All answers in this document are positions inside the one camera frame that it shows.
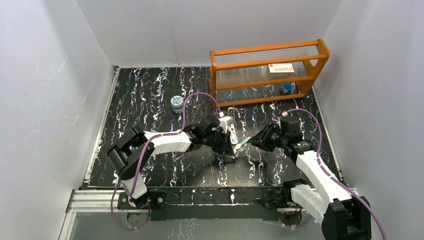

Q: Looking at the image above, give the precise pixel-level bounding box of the blue white round jar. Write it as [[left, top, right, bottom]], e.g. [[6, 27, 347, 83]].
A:
[[170, 95, 185, 114]]

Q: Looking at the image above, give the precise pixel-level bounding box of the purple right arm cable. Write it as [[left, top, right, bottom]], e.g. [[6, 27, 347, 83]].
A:
[[284, 108, 388, 240]]

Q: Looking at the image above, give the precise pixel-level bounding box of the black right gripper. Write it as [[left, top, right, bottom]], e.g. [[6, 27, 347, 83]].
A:
[[247, 121, 288, 152]]

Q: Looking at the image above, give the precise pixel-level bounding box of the white metal stapler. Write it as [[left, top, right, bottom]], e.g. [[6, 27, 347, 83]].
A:
[[227, 107, 238, 145]]

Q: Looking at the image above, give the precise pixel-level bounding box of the white red box on shelf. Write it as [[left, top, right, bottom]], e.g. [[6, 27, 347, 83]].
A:
[[268, 63, 296, 78]]

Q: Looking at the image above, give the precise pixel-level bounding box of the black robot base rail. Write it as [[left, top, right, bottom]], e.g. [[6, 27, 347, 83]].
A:
[[116, 186, 308, 225]]

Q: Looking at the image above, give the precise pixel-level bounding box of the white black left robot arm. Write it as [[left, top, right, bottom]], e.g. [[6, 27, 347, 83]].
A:
[[106, 115, 242, 208]]

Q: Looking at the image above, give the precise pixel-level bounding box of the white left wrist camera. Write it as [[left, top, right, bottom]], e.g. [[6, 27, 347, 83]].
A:
[[218, 111, 231, 133]]

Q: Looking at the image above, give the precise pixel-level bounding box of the orange wooden shelf rack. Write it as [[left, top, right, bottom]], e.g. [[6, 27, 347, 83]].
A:
[[209, 39, 331, 107]]

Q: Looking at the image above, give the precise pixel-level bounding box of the blue grey stapler remover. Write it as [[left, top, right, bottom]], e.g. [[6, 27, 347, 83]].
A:
[[279, 83, 295, 95]]

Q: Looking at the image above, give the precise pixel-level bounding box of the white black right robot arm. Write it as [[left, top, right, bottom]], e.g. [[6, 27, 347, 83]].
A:
[[248, 118, 372, 240]]

